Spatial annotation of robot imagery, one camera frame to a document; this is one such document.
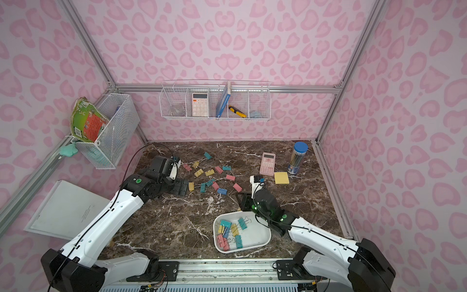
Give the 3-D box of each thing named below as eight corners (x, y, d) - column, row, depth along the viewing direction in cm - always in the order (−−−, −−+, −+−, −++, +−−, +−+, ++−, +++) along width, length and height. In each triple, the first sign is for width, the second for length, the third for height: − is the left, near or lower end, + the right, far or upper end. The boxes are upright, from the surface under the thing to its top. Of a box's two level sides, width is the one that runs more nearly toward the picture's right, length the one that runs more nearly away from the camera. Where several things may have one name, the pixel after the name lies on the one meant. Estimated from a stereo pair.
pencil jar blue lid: (288, 175, 105) (295, 153, 91) (285, 163, 111) (292, 141, 96) (300, 174, 105) (309, 153, 91) (297, 163, 111) (306, 141, 96)
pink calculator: (258, 174, 106) (259, 172, 104) (262, 153, 116) (262, 151, 114) (273, 176, 105) (274, 174, 103) (275, 155, 115) (275, 153, 113)
